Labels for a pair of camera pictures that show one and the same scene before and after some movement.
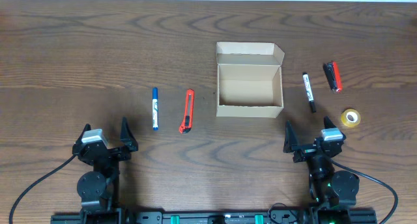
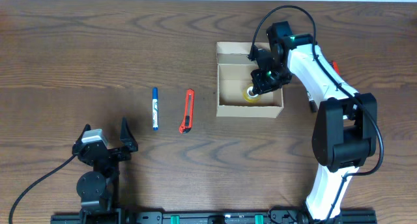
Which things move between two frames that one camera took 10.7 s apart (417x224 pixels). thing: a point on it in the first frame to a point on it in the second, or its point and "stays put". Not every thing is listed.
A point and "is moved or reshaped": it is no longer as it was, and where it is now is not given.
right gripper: x=308 y=150 to x=264 y=84
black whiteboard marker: x=309 y=91 stays put
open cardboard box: x=249 y=79 stays put
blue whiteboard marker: x=155 y=109 stays put
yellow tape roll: x=350 y=117 is moved or reshaped
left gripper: x=109 y=153 stays put
